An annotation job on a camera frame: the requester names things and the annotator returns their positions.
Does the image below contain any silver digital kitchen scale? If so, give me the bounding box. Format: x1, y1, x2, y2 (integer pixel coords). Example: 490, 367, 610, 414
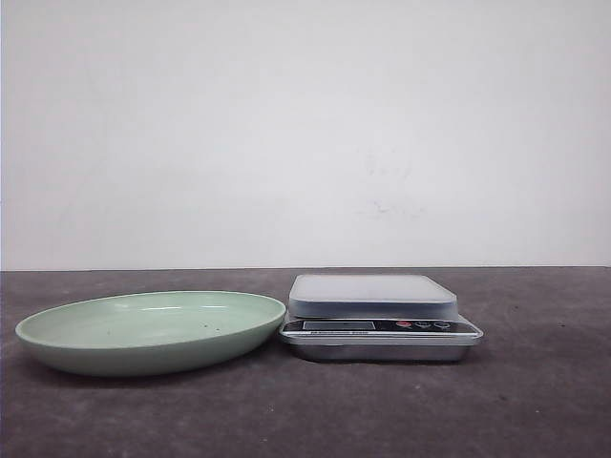
279, 274, 483, 362

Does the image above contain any light green plate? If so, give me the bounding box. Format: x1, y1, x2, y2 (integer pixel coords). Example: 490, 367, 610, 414
15, 291, 286, 377

